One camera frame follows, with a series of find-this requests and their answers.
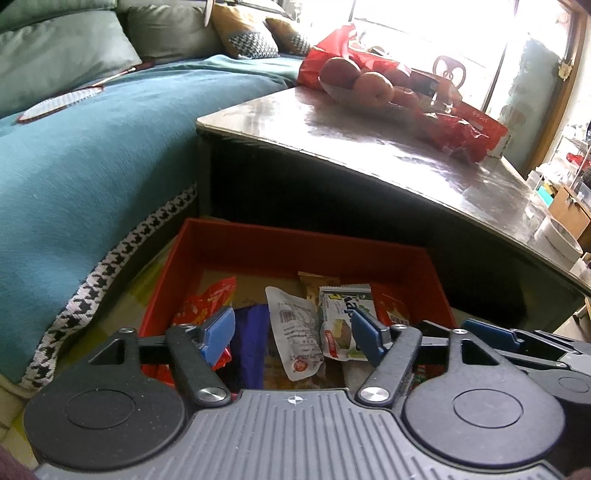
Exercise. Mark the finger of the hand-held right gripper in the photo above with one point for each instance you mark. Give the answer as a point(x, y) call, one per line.
point(491, 333)

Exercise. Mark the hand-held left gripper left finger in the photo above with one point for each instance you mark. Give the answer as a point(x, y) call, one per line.
point(217, 332)

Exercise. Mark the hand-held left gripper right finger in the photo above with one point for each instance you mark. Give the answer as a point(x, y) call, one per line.
point(369, 334)

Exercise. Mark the dark blue snack packet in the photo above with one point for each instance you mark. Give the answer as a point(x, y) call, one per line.
point(249, 341)

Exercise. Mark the red gummy candy packet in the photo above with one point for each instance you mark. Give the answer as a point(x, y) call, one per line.
point(203, 300)

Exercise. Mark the white green wafer packet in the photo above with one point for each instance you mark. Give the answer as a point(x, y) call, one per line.
point(337, 318)

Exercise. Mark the red snack packet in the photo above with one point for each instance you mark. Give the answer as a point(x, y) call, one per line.
point(392, 304)

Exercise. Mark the gold snack packet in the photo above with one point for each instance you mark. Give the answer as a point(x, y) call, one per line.
point(318, 281)

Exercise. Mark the white crinkled snack packet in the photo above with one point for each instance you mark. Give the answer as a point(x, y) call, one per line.
point(293, 327)

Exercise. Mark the red cardboard box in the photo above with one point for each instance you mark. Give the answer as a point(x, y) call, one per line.
point(300, 249)

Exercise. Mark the white round bowl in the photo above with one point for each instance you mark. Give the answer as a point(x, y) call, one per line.
point(558, 240)

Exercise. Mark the dark coffee table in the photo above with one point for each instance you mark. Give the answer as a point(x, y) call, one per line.
point(369, 152)

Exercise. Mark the teal blanket houndstooth trim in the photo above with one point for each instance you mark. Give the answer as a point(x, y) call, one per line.
point(92, 184)

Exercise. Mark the red crinkled snack bag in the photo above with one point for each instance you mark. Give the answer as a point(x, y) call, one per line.
point(450, 138)

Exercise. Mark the red white carton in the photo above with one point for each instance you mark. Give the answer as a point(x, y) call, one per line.
point(487, 129)

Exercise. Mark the red apple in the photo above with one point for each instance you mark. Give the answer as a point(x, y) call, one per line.
point(339, 71)
point(373, 88)
point(406, 98)
point(397, 76)

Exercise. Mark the grey wrapped tall appliance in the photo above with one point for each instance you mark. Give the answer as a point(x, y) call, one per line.
point(535, 92)

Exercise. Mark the red carton dark label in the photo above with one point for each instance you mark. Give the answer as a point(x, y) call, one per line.
point(429, 85)

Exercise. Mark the wooden chair back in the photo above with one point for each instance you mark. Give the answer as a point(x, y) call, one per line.
point(450, 69)

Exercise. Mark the small yellow hanging ornament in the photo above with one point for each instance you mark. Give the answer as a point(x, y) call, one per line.
point(564, 69)

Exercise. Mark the red rimmed flat racket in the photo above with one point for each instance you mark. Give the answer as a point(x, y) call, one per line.
point(60, 104)

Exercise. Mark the red plastic bag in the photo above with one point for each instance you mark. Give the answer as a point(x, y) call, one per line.
point(323, 48)

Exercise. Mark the mustard houndstooth throw pillow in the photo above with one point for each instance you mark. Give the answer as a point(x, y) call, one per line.
point(249, 34)
point(291, 37)

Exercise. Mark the dark grey back cushion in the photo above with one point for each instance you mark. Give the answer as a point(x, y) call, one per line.
point(171, 32)

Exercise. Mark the grey sofa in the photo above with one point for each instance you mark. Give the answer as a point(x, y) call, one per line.
point(161, 32)

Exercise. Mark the glass balcony door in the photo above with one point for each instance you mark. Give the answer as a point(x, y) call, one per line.
point(438, 27)

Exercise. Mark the grey green back cushion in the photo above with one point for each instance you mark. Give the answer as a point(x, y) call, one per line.
point(60, 60)

